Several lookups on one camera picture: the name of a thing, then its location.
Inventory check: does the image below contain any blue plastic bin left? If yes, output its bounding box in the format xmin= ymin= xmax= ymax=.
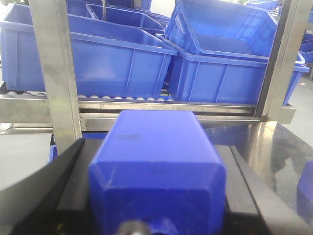
xmin=0 ymin=3 xmax=178 ymax=98

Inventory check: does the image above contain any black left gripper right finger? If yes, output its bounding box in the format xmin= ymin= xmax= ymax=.
xmin=216 ymin=145 xmax=313 ymax=235

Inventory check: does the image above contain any blue plastic bin right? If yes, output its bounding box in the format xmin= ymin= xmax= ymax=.
xmin=155 ymin=33 xmax=311 ymax=104

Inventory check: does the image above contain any blue bin behind middle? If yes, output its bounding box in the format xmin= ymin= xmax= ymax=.
xmin=86 ymin=4 xmax=164 ymax=31

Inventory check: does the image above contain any stainless steel shelf rack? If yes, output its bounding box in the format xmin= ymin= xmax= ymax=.
xmin=0 ymin=0 xmax=312 ymax=153

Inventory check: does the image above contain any blue bottle-shaped part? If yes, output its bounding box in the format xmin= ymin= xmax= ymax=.
xmin=297 ymin=161 xmax=313 ymax=226
xmin=89 ymin=110 xmax=226 ymax=235

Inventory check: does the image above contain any blue plastic bin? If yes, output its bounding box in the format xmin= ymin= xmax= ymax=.
xmin=155 ymin=33 xmax=311 ymax=104
xmin=0 ymin=3 xmax=178 ymax=98

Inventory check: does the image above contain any tilted blue bin on top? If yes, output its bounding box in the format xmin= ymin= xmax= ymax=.
xmin=164 ymin=0 xmax=277 ymax=61

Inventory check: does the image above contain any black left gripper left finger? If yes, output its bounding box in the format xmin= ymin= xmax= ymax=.
xmin=0 ymin=139 xmax=91 ymax=235

